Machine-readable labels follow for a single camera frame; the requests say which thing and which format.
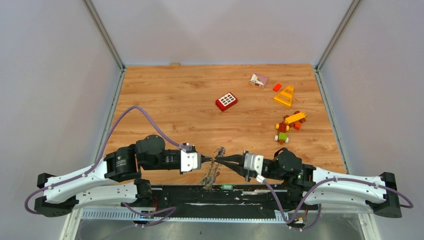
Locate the large grey toothed keyring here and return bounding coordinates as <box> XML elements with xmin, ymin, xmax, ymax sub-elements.
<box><xmin>200</xmin><ymin>146</ymin><xmax>226</xmax><ymax>191</ymax></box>

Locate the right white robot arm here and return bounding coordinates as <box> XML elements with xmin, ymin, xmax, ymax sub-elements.
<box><xmin>215</xmin><ymin>147</ymin><xmax>402</xmax><ymax>219</ymax></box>

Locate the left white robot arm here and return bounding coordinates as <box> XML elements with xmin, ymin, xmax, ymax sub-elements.
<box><xmin>33</xmin><ymin>134</ymin><xmax>211</xmax><ymax>218</ymax></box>

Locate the small green bubble level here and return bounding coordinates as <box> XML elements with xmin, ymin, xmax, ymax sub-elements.
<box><xmin>220</xmin><ymin>184</ymin><xmax>234</xmax><ymax>190</ymax></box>

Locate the red green toy vehicle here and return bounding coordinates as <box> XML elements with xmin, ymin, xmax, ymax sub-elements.
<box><xmin>274</xmin><ymin>122</ymin><xmax>290</xmax><ymax>145</ymax></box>

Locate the yellow orange toy car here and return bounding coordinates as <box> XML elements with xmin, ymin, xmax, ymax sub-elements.
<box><xmin>283</xmin><ymin>110</ymin><xmax>307</xmax><ymax>128</ymax></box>

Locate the red window toy brick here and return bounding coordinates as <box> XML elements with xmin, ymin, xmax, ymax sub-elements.
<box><xmin>215</xmin><ymin>92</ymin><xmax>238</xmax><ymax>112</ymax></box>

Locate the pink roof toy house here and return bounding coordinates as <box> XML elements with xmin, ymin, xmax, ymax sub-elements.
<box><xmin>249</xmin><ymin>73</ymin><xmax>269</xmax><ymax>88</ymax></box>

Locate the small red toy brick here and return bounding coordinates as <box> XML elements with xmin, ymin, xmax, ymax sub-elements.
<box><xmin>272</xmin><ymin>83</ymin><xmax>282</xmax><ymax>92</ymax></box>

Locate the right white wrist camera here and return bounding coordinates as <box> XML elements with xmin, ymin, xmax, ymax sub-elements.
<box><xmin>243</xmin><ymin>151</ymin><xmax>264</xmax><ymax>182</ymax></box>

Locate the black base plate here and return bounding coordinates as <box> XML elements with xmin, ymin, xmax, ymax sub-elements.
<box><xmin>132</xmin><ymin>184</ymin><xmax>332</xmax><ymax>220</ymax></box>

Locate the grey slotted cable duct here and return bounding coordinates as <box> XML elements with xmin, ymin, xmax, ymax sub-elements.
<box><xmin>81</xmin><ymin>208</ymin><xmax>290</xmax><ymax>223</ymax></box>

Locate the yellow triangular toy frame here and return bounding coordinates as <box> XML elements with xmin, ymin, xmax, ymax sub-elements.
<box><xmin>273</xmin><ymin>86</ymin><xmax>295</xmax><ymax>108</ymax></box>

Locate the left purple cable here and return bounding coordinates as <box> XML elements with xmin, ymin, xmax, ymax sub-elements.
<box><xmin>24</xmin><ymin>105</ymin><xmax>193</xmax><ymax>215</ymax></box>

